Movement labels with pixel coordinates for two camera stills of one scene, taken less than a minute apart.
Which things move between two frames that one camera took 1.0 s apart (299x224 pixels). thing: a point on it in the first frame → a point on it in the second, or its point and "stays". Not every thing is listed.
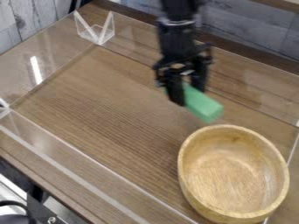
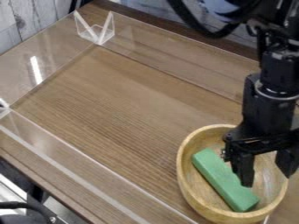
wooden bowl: [232, 174] stays
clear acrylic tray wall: [91, 129] stays
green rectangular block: [206, 107] → [215, 167]
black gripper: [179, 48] → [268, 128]
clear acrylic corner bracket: [97, 34] stays
